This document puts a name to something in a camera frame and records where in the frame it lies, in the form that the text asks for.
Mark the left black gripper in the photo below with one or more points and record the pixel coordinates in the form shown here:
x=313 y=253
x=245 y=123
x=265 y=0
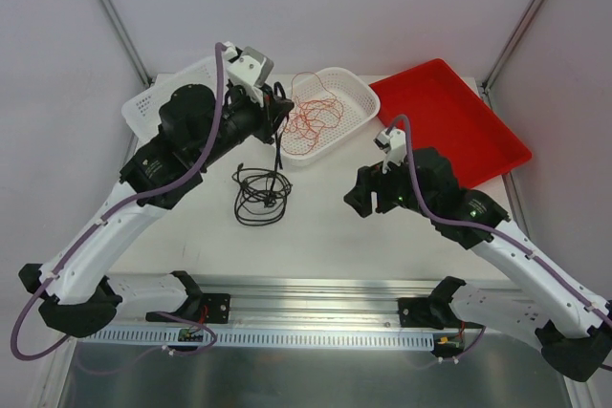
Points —
x=270 y=119

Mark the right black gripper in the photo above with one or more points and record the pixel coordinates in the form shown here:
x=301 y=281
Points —
x=375 y=189

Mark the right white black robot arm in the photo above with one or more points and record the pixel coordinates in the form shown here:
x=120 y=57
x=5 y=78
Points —
x=568 y=324

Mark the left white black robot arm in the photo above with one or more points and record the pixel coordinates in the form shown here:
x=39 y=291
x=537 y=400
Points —
x=79 y=297

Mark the white perforated oval basket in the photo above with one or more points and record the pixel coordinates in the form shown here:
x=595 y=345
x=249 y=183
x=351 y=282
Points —
x=331 y=106

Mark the red plastic tray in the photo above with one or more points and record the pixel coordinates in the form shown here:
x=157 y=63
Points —
x=445 y=113

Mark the translucent white rectangular basket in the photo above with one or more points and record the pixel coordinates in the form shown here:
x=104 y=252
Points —
x=141 y=113

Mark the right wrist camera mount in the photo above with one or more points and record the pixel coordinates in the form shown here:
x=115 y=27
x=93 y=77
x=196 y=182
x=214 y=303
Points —
x=392 y=142

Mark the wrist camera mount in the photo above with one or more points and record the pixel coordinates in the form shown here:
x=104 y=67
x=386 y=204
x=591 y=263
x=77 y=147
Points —
x=392 y=142
x=247 y=68

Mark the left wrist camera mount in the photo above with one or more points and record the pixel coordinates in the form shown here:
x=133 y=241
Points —
x=247 y=68

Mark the left aluminium frame post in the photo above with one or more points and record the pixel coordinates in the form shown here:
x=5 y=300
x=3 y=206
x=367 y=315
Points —
x=126 y=42

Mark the aluminium frame post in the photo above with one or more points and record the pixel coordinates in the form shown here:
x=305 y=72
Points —
x=126 y=42
x=525 y=22

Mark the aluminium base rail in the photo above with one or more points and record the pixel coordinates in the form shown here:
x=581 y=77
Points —
x=314 y=304

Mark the white slotted cable duct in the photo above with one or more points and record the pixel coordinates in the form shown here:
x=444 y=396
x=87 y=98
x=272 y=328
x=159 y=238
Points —
x=265 y=338

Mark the right aluminium frame post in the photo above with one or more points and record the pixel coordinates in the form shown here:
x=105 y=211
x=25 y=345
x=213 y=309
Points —
x=525 y=22

